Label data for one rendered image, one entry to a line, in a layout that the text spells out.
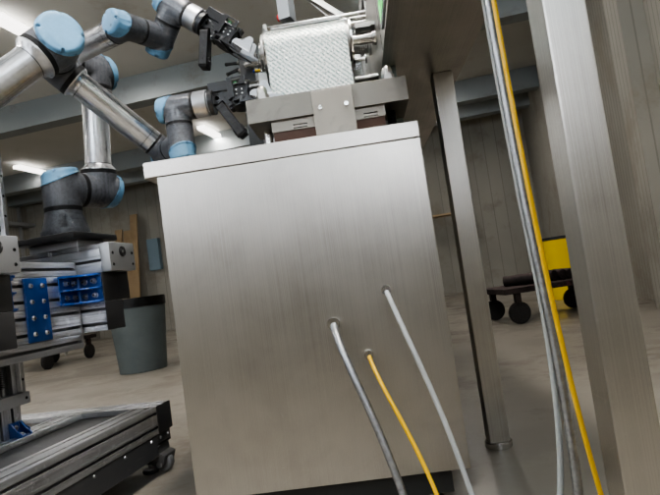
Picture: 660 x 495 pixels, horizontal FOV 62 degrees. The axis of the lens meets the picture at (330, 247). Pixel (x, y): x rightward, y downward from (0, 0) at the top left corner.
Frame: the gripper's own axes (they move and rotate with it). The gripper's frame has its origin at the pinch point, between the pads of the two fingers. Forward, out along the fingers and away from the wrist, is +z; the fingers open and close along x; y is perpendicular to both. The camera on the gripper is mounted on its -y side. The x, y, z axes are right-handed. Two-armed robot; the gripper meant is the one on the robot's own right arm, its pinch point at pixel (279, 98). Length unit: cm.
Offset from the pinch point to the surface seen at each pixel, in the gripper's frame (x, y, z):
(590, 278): -77, -57, 46
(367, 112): -19.0, -13.4, 23.2
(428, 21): -23.1, 4.9, 40.6
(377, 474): -26, -98, 13
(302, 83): -0.2, 3.1, 7.0
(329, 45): -0.2, 12.8, 16.3
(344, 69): -0.2, 5.4, 19.4
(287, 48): -0.2, 14.0, 4.2
